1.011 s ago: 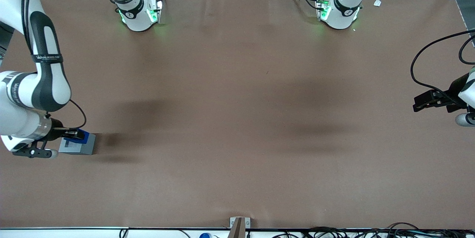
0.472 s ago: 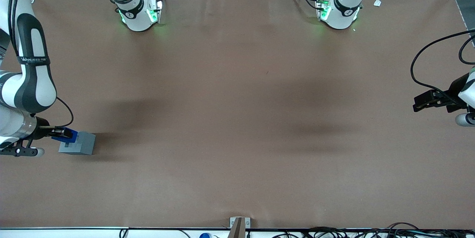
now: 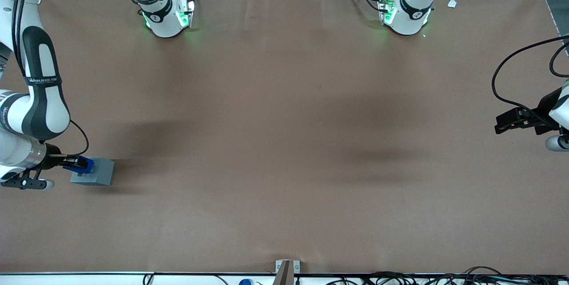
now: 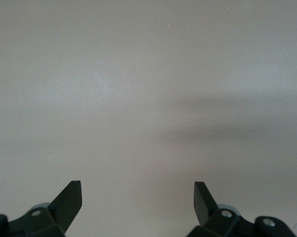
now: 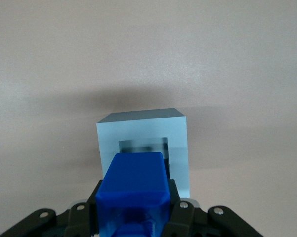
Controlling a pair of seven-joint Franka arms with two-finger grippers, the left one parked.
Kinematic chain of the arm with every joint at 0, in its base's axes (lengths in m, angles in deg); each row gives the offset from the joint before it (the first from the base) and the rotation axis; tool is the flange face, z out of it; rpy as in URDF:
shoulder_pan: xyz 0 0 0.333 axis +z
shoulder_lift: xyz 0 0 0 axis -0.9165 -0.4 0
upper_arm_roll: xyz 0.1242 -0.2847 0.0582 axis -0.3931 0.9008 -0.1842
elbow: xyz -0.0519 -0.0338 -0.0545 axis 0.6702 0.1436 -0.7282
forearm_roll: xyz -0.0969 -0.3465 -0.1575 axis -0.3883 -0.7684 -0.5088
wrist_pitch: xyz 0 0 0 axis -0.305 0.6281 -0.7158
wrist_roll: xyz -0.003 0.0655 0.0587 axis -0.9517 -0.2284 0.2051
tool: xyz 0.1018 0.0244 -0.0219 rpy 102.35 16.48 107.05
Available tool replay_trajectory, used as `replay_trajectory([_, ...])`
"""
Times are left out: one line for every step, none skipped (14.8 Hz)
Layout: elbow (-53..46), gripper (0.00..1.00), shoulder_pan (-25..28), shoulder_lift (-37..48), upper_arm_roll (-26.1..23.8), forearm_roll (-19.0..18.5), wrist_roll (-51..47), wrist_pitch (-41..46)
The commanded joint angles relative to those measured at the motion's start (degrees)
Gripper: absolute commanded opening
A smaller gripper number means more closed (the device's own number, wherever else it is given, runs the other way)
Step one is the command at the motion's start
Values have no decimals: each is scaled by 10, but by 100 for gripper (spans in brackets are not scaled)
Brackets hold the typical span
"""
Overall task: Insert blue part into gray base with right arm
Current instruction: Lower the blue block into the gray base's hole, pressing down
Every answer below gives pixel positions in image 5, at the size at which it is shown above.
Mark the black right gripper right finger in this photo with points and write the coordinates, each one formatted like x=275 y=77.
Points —
x=200 y=219

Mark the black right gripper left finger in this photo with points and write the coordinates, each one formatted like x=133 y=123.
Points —
x=64 y=217

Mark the blue plastic block part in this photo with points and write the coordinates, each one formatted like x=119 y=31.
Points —
x=136 y=187

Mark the gray square base with hole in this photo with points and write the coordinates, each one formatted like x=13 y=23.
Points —
x=143 y=128

